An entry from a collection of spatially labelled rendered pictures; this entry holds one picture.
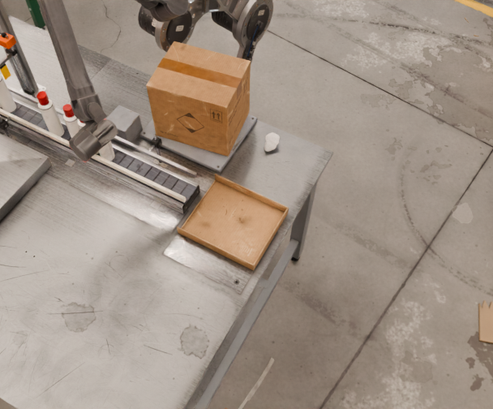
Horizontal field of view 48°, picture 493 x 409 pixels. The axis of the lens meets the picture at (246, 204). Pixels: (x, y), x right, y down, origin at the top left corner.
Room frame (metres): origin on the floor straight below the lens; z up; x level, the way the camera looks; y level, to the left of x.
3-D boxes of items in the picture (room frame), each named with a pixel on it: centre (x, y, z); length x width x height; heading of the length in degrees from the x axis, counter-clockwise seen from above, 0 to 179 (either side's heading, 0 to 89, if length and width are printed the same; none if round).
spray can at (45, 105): (1.34, 0.72, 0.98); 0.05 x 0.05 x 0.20
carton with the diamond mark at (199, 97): (1.43, 0.18, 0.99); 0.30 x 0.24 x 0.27; 71
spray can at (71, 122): (1.28, 0.62, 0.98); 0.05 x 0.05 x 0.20
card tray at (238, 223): (0.99, 0.04, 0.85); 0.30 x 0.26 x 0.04; 62
